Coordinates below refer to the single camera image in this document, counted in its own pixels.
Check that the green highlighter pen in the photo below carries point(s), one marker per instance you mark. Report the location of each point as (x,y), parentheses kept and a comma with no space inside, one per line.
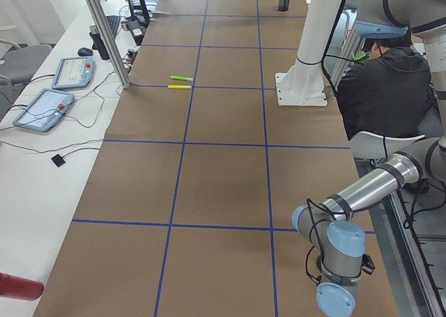
(182,78)

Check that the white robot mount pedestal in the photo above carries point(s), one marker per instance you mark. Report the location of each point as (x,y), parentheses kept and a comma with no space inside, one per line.
(303,84)

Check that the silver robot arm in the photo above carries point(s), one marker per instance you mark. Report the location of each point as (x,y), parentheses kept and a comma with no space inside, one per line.
(328,225)

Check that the black water bottle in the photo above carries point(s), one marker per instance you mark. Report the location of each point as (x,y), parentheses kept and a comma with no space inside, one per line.
(98,43)

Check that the red bottle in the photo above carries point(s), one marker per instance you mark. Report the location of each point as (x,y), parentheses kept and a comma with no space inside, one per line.
(20,288)

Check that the blue teach pendant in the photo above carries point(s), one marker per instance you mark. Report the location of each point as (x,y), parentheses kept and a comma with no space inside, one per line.
(45,110)
(73,73)

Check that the seated person in black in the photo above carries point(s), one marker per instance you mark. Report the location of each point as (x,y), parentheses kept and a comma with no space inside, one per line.
(387,94)

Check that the black keyboard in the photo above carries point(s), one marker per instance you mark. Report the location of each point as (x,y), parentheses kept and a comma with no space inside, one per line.
(114,22)

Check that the near blue teach pendant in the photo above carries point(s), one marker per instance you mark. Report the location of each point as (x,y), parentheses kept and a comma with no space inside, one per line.
(45,110)

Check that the far blue teach pendant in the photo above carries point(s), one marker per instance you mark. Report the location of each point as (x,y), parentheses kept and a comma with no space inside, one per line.
(73,73)

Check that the black computer mouse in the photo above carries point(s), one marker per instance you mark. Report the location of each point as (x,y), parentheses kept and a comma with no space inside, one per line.
(84,52)

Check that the aluminium frame post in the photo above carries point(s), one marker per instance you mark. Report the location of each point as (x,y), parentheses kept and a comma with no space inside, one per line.
(100,20)

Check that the yellow highlighter pen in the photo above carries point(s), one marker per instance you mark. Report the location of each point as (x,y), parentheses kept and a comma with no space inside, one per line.
(176,86)

